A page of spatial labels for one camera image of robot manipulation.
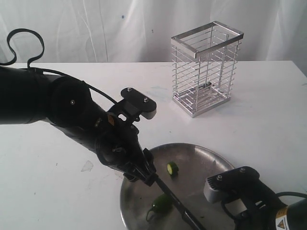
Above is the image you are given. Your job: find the round steel plate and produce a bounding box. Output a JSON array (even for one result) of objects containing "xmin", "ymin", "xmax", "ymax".
[{"xmin": 120, "ymin": 143, "xmax": 235, "ymax": 230}]

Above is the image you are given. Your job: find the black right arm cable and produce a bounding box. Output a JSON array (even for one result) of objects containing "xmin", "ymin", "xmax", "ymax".
[{"xmin": 275, "ymin": 191, "xmax": 307, "ymax": 198}]

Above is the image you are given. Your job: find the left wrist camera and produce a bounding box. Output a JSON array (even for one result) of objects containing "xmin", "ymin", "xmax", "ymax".
[{"xmin": 121, "ymin": 88, "xmax": 157, "ymax": 120}]

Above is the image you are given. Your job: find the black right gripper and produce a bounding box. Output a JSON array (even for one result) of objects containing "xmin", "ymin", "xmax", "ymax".
[{"xmin": 222, "ymin": 192, "xmax": 287, "ymax": 230}]

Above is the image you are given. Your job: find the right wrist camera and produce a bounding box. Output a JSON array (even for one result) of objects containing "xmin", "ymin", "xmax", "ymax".
[{"xmin": 203, "ymin": 166, "xmax": 260, "ymax": 204}]

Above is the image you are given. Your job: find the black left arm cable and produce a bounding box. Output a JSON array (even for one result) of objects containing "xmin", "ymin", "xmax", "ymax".
[{"xmin": 0, "ymin": 28, "xmax": 120, "ymax": 106}]

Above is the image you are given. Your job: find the yellow-green oval slice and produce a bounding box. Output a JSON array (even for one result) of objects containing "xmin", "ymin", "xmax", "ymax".
[{"xmin": 167, "ymin": 161, "xmax": 179, "ymax": 177}]

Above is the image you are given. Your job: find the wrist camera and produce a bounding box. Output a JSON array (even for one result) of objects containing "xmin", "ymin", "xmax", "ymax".
[
  {"xmin": 203, "ymin": 166, "xmax": 260, "ymax": 204},
  {"xmin": 121, "ymin": 88, "xmax": 157, "ymax": 120}
]

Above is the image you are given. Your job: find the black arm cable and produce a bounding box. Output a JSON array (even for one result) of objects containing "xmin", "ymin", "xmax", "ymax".
[
  {"xmin": 275, "ymin": 191, "xmax": 307, "ymax": 198},
  {"xmin": 0, "ymin": 28, "xmax": 120, "ymax": 106}
]

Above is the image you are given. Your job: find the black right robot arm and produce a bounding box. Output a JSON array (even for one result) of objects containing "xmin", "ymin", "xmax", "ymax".
[{"xmin": 221, "ymin": 192, "xmax": 307, "ymax": 230}]

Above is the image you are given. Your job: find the silver wire utensil holder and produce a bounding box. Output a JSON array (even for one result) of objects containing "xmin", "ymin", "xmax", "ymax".
[{"xmin": 171, "ymin": 21, "xmax": 244, "ymax": 117}]

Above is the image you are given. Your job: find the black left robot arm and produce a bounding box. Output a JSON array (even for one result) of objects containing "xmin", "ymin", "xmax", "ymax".
[{"xmin": 0, "ymin": 67, "xmax": 157, "ymax": 186}]

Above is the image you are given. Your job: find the black handled knife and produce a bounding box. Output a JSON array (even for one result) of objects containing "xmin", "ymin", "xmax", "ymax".
[{"xmin": 155, "ymin": 177, "xmax": 206, "ymax": 230}]

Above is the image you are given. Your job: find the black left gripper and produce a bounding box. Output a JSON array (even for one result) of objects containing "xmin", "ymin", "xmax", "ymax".
[{"xmin": 95, "ymin": 113, "xmax": 157, "ymax": 186}]

